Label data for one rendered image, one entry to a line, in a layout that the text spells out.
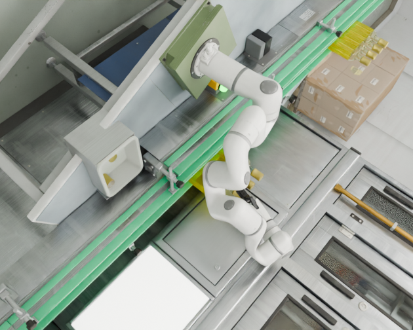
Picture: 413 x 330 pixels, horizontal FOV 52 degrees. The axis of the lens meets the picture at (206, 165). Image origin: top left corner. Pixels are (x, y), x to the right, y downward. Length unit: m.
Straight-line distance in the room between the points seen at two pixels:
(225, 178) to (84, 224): 0.58
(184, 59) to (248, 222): 0.56
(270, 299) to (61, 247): 0.80
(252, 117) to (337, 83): 4.19
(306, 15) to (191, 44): 0.86
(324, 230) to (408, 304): 0.41
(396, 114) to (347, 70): 1.18
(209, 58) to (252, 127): 0.30
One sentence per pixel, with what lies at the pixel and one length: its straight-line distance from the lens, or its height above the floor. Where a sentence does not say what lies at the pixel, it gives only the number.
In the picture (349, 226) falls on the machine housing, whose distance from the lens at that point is 1.88.
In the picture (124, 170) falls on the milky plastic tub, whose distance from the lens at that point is 1.58.
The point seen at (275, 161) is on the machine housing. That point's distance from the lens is 1.96.
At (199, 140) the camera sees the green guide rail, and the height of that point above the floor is 0.92.
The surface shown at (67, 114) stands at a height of 0.22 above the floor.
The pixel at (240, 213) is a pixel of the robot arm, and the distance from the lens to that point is 1.30.
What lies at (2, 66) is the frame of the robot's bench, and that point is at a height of 0.19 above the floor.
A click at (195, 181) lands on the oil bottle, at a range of 1.66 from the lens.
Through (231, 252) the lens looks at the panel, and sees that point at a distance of 1.71.
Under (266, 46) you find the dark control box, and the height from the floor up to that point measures 0.84.
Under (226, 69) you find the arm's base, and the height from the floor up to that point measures 0.93.
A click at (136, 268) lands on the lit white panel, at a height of 1.02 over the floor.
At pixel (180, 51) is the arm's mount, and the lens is 1.43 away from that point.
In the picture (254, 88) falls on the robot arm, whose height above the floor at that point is 1.05.
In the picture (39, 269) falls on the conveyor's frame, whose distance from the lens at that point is 1.57.
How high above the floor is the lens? 1.52
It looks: 19 degrees down
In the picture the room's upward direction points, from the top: 128 degrees clockwise
